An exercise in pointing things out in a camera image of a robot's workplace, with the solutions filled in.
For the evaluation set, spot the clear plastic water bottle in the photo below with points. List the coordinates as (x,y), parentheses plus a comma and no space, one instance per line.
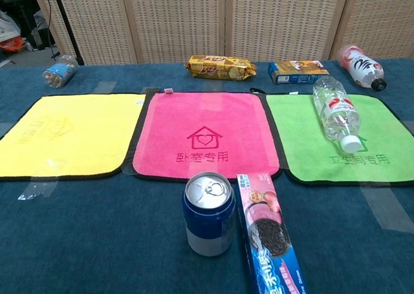
(336,112)

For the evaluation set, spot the white red drink bottle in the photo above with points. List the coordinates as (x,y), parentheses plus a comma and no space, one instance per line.
(359,67)

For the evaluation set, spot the pink microfiber cloth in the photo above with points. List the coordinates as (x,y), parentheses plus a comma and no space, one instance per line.
(203,112)

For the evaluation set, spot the yellow biscuit packet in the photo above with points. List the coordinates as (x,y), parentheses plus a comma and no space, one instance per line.
(220,68)

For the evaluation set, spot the dark tape piece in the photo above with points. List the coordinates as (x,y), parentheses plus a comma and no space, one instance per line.
(150,90)

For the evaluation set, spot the green microfiber cloth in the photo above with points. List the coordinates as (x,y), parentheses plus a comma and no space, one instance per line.
(297,138)

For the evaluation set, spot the blue orange snack box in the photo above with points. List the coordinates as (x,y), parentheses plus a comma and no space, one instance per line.
(297,70)

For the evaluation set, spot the clear tape piece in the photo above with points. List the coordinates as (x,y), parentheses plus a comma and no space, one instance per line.
(105,86)
(39,188)
(380,206)
(409,126)

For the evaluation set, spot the blue pink Oreo box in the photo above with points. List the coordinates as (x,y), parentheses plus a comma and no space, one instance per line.
(268,235)

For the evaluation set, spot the woven wooden folding screen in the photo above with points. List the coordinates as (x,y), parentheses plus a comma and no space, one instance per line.
(178,22)

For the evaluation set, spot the yellow microfiber cloth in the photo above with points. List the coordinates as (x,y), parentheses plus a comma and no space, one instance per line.
(81,138)

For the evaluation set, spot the blue carpet table cover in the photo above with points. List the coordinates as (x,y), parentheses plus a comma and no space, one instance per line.
(97,235)

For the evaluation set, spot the black tripod stand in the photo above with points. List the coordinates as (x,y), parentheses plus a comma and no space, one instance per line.
(66,25)

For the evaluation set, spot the orange plastic bag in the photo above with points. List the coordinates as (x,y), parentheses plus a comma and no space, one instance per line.
(13,44)

